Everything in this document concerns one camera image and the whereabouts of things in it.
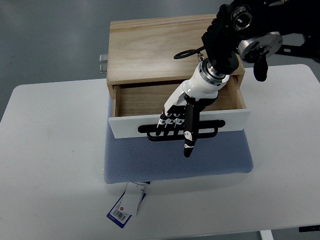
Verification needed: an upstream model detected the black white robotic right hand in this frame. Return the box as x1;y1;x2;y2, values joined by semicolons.
155;59;230;158

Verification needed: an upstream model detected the white drawer black handle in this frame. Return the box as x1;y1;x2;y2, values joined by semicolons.
108;74;251;143

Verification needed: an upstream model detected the light wood drawer cabinet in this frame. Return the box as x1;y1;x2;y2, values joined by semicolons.
106;13;246;101

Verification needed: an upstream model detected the blue grey mesh cushion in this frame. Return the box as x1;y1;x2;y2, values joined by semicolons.
104;109;254;184

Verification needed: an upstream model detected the grey metal table clamp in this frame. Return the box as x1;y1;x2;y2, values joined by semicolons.
99;53;108;74

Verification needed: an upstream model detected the white blue barcode tag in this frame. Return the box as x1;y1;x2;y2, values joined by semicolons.
106;181;151;229

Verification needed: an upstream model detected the white table leg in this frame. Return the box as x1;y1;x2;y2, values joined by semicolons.
259;230;274;240

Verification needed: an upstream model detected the black cable loop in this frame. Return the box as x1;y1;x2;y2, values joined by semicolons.
173;48;206;62

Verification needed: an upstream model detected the black table bracket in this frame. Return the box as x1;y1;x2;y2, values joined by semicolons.
298;225;320;233

